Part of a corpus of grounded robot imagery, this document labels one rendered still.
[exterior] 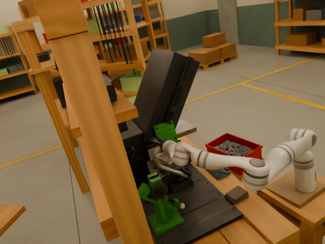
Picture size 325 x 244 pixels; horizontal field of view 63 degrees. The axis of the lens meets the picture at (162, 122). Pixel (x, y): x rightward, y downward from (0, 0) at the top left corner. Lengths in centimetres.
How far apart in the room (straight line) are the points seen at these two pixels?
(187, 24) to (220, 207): 1033
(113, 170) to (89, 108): 18
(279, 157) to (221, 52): 670
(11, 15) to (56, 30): 965
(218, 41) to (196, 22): 357
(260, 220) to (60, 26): 113
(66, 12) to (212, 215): 110
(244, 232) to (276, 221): 15
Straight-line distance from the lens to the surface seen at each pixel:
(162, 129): 148
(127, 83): 426
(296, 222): 158
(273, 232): 132
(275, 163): 118
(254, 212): 140
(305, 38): 738
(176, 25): 1121
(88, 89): 65
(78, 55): 64
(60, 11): 63
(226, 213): 139
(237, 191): 146
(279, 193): 155
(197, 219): 138
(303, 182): 152
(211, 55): 754
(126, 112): 100
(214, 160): 109
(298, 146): 129
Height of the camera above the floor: 187
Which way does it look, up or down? 24 degrees down
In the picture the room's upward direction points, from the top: 13 degrees counter-clockwise
